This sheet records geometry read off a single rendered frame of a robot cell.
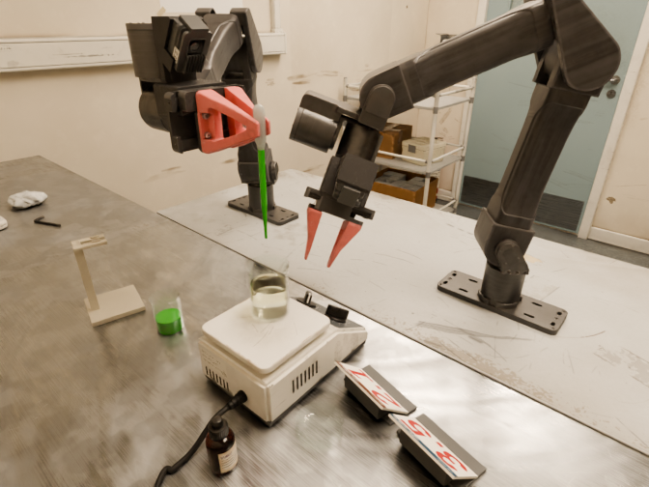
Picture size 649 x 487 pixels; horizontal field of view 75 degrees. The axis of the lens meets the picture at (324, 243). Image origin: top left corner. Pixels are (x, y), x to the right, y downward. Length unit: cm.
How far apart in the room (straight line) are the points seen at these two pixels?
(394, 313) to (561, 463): 30
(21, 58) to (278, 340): 146
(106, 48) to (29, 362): 136
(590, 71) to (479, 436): 45
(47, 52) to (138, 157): 50
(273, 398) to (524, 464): 28
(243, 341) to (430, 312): 33
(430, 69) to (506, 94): 280
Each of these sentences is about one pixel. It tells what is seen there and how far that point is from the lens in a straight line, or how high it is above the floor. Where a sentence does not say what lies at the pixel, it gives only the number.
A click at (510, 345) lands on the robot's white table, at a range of 70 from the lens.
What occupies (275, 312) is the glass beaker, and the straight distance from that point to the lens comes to 54.
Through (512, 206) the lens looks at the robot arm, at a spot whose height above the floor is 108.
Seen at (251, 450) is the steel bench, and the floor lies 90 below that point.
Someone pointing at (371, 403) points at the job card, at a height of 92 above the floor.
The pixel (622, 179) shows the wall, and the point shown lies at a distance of 333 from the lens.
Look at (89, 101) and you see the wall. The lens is 192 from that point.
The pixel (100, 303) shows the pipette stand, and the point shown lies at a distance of 80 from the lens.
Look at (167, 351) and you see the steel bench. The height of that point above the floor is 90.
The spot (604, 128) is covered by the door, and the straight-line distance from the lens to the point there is 327.
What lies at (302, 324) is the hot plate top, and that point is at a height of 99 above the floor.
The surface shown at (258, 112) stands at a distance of 46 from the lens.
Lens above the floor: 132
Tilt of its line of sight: 27 degrees down
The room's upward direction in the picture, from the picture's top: straight up
